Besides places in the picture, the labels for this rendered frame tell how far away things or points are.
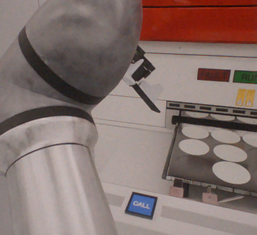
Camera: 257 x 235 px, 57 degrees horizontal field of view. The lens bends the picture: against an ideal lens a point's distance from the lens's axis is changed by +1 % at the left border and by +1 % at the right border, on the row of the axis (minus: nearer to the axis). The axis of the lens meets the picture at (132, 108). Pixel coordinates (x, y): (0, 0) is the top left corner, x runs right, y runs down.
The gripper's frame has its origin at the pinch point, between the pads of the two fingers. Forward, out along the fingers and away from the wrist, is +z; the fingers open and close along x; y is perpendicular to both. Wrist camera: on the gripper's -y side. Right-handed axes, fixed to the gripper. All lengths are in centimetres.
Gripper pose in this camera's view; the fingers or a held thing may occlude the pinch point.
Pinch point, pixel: (146, 102)
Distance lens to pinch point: 52.0
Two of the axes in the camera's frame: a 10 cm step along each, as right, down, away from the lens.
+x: 4.3, 4.0, 8.1
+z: 4.9, 6.6, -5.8
